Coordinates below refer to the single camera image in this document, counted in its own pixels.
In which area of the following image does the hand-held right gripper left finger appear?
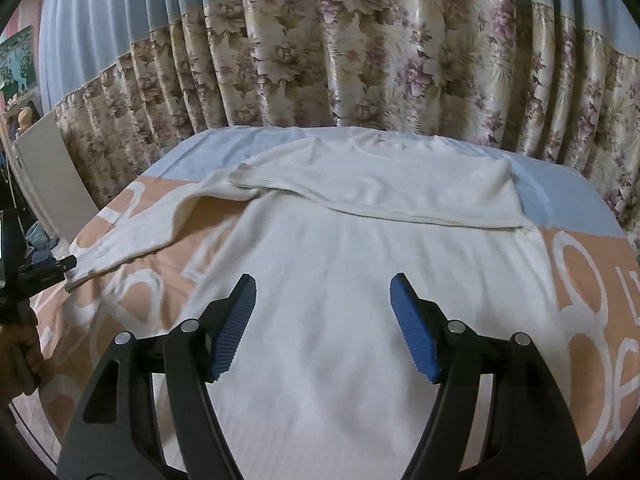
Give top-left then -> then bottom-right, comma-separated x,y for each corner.
56,273 -> 258,480

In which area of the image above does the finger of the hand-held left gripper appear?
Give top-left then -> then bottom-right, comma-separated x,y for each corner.
17,254 -> 78,286

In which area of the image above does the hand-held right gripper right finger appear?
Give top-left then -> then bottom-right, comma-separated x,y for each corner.
389,272 -> 587,480

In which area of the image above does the white knit sweater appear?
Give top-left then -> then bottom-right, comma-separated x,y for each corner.
64,135 -> 568,480

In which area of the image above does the person's left hand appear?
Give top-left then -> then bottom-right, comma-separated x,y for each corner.
0,322 -> 43,401

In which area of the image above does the blue cloth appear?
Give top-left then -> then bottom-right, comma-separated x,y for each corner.
25,220 -> 66,261

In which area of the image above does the white board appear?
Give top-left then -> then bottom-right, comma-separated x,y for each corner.
12,110 -> 101,241

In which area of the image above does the small toy figure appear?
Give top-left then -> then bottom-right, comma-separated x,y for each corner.
15,102 -> 38,136

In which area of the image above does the peach and blue printed blanket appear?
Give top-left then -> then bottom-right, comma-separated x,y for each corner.
10,127 -> 640,480

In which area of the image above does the floral and blue curtain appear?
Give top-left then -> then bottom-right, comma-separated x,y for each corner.
37,0 -> 640,241

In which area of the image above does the wall poster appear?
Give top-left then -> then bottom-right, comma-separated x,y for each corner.
0,25 -> 41,106

